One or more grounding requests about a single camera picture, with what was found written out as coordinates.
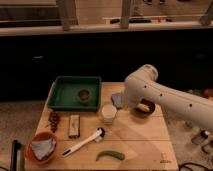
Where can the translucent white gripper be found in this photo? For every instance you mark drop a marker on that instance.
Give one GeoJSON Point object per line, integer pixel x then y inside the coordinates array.
{"type": "Point", "coordinates": [124, 102]}

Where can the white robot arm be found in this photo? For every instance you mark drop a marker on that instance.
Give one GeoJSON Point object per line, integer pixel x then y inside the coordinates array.
{"type": "Point", "coordinates": [141, 84]}

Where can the white paper cup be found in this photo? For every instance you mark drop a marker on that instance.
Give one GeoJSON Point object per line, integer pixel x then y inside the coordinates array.
{"type": "Point", "coordinates": [108, 113]}

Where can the blue sponge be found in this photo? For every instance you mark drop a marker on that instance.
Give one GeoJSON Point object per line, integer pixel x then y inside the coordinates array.
{"type": "Point", "coordinates": [117, 100]}

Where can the yellow corn piece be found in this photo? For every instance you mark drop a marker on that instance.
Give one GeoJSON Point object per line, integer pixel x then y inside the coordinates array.
{"type": "Point", "coordinates": [143, 107]}

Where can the dark brown bowl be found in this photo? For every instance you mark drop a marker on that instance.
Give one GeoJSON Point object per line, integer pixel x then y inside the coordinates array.
{"type": "Point", "coordinates": [148, 103]}

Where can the green pea pod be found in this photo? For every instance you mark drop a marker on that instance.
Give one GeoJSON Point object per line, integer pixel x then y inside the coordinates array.
{"type": "Point", "coordinates": [115, 154]}

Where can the brown rectangular bar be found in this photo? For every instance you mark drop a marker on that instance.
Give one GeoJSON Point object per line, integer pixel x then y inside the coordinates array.
{"type": "Point", "coordinates": [74, 126]}

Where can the green plastic tray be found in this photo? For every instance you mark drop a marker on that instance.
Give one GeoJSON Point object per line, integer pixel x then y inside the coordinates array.
{"type": "Point", "coordinates": [64, 95]}

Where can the dark red grape bunch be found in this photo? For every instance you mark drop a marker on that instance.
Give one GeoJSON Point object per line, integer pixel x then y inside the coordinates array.
{"type": "Point", "coordinates": [54, 120]}

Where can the grey folded cloth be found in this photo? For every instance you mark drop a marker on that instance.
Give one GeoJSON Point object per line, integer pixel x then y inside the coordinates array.
{"type": "Point", "coordinates": [43, 148]}

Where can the orange plastic bowl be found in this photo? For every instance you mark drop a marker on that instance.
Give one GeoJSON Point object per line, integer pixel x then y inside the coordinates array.
{"type": "Point", "coordinates": [29, 154]}

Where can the white handled dish brush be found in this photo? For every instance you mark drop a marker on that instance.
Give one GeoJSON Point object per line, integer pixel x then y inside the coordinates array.
{"type": "Point", "coordinates": [97, 136]}

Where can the black chair frame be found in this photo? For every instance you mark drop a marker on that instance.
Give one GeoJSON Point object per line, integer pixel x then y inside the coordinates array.
{"type": "Point", "coordinates": [17, 156]}

